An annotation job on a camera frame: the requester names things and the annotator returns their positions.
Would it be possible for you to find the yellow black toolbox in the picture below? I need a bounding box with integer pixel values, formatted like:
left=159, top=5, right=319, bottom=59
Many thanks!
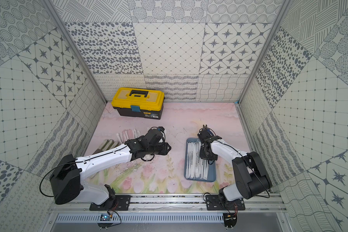
left=111, top=88, right=165, bottom=120

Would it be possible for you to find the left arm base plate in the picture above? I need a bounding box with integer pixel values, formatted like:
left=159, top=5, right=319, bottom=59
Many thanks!
left=90, top=195, right=131, bottom=211

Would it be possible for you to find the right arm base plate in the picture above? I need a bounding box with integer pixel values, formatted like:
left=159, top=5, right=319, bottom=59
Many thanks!
left=203, top=193, right=246, bottom=211

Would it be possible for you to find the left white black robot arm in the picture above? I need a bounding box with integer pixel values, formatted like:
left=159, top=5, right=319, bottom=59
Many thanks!
left=49, top=127, right=171, bottom=209

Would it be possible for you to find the aluminium mounting rail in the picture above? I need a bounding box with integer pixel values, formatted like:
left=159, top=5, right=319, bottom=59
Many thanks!
left=49, top=193, right=287, bottom=213

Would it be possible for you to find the right controller board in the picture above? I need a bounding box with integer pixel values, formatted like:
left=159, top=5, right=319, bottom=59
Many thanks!
left=223, top=213, right=237, bottom=229

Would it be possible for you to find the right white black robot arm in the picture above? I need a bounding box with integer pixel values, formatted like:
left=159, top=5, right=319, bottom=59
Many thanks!
left=197, top=125, right=272, bottom=202

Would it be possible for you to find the blue plastic storage tray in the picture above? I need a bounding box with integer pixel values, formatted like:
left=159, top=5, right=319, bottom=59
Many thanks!
left=184, top=138, right=216, bottom=182

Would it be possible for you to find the left controller board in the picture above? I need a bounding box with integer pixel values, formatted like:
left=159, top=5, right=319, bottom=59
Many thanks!
left=100, top=214, right=112, bottom=222

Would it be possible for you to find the controller board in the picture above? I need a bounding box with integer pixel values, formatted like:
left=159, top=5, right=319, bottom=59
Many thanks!
left=223, top=213, right=237, bottom=229
left=100, top=214, right=112, bottom=222

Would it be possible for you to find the pink floral table mat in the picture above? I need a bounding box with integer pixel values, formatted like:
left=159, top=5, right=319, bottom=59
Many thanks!
left=86, top=102, right=250, bottom=194

